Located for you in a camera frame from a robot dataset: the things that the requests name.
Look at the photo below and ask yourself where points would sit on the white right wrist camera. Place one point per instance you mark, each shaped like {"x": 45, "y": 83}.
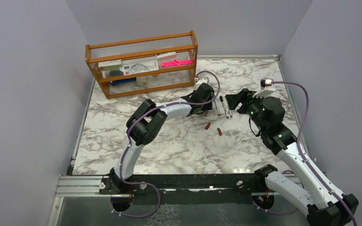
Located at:
{"x": 266, "y": 88}

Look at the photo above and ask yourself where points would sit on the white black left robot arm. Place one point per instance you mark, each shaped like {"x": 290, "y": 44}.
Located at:
{"x": 145, "y": 124}

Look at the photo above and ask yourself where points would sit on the pink white eraser box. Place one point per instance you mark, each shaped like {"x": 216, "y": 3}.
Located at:
{"x": 166, "y": 56}

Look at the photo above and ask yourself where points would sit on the aluminium frame rail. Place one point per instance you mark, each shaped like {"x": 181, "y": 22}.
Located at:
{"x": 78, "y": 186}

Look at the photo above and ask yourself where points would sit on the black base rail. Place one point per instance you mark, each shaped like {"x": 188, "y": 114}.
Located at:
{"x": 245, "y": 188}

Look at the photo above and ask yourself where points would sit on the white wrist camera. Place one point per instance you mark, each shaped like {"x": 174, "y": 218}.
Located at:
{"x": 201, "y": 80}
{"x": 266, "y": 88}

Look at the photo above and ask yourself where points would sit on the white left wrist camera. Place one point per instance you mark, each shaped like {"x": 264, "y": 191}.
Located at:
{"x": 201, "y": 80}

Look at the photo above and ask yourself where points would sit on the blue box on shelf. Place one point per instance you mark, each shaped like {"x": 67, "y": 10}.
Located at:
{"x": 123, "y": 81}

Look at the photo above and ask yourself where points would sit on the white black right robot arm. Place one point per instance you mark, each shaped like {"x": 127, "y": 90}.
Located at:
{"x": 317, "y": 198}

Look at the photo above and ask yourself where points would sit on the small white box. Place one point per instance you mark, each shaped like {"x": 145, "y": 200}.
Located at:
{"x": 141, "y": 81}

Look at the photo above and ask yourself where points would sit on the white green box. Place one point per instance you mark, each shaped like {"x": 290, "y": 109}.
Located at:
{"x": 110, "y": 65}

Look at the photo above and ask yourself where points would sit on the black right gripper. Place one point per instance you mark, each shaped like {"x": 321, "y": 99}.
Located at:
{"x": 234, "y": 100}

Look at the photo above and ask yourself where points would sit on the pink plastic clip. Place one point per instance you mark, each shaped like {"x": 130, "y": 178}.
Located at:
{"x": 176, "y": 62}

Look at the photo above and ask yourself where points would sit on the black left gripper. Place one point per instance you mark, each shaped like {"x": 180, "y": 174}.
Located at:
{"x": 207, "y": 107}

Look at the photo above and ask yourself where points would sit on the wooden shelf rack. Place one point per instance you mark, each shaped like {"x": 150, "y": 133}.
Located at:
{"x": 141, "y": 50}

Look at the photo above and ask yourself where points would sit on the white protractor ruler pack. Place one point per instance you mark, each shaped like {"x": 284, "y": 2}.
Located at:
{"x": 139, "y": 67}

